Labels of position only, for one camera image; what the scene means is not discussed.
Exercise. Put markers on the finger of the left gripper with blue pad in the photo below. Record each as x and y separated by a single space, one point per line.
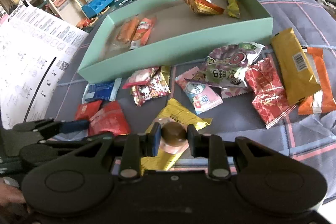
74 126

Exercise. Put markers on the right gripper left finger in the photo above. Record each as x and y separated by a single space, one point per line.
136 147

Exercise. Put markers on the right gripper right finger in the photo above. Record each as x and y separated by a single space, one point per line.
212 148

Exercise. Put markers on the small red snack packet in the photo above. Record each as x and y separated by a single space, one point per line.
86 111

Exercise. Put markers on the chocolate ball jelly cup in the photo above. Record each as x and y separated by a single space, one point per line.
173 136

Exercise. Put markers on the large red snack packet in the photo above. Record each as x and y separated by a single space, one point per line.
109 119

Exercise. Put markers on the pink blue snack packet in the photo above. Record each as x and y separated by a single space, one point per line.
202 97

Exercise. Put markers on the blue white snack packet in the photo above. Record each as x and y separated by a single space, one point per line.
102 91

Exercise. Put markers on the pink red candy packet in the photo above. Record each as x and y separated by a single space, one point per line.
141 77

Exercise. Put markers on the red patterned snack packet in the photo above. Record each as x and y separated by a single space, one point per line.
270 99

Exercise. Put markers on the purple grape gummy bag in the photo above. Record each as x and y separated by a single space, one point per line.
226 66

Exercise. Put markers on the long yellow snack bar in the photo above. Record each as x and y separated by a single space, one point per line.
297 74

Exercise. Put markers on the orange silver snack bar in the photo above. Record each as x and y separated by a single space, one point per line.
323 100

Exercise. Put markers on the mint green cardboard box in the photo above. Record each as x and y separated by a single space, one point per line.
179 35

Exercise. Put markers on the white pink floral packet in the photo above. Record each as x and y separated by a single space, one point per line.
233 91

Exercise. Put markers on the person's left hand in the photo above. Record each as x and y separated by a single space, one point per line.
10 194

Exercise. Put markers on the white printed instruction sheet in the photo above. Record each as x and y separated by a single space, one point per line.
36 49

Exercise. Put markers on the plaid blue grey bedsheet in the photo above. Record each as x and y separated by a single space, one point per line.
309 139

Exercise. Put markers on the orange sausage snack packet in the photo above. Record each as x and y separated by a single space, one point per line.
125 34

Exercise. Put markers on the orange red sausage packet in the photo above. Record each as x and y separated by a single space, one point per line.
142 33

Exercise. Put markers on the blue toy rack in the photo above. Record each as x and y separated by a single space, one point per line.
94 7

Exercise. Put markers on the yellow green small packet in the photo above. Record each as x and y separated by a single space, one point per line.
232 9

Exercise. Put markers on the gold orange crinkled snack bag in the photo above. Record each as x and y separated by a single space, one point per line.
204 7

